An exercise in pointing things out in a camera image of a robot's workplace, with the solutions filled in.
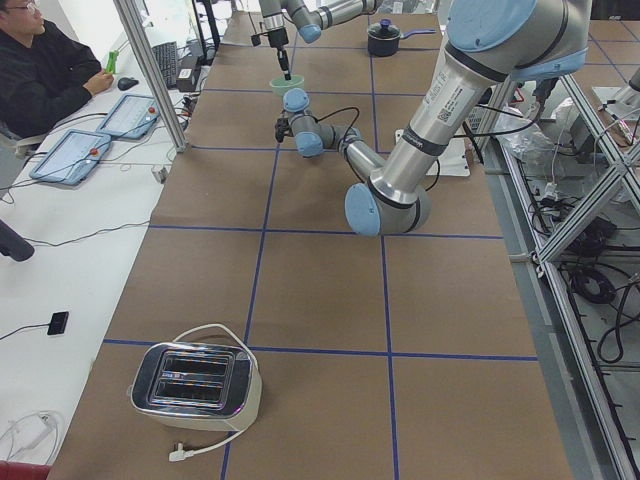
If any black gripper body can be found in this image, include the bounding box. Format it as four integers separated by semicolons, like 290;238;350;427
267;28;289;50

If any green bowl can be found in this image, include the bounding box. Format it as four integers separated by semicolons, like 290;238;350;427
269;74;305;97

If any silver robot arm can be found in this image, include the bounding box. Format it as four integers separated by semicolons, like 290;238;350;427
275;0;592;236
252;0;381;81

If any dark pot with glass lid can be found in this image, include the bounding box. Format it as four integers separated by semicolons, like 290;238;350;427
367;19;436;57

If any black keyboard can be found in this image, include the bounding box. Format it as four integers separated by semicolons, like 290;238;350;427
151;41;178;89

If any upper teach pendant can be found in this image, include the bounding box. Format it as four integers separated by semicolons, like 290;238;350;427
96;94;159;140

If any teach pendant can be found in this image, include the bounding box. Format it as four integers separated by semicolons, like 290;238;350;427
29;129;112;186
96;94;159;140

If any black computer mouse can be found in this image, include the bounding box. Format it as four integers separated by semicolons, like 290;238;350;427
117;77;139;91

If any lower teach pendant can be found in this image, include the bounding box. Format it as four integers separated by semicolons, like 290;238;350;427
29;129;112;186

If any person in black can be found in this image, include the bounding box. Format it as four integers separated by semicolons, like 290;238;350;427
1;1;114;138

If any crumpled clear plastic bag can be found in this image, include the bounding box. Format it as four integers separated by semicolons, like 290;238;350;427
494;97;579;180

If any white toaster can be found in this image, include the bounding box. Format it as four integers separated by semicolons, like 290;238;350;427
130;342;262;432

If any small black square device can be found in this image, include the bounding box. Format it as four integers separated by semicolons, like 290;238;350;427
47;311;69;336

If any aluminium frame post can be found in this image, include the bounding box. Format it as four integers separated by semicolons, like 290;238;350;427
113;0;187;153

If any white toaster power cord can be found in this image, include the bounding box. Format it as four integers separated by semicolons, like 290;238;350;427
168;323;250;463

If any white charger with cable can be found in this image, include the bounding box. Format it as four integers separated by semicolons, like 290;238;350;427
1;410;61;465

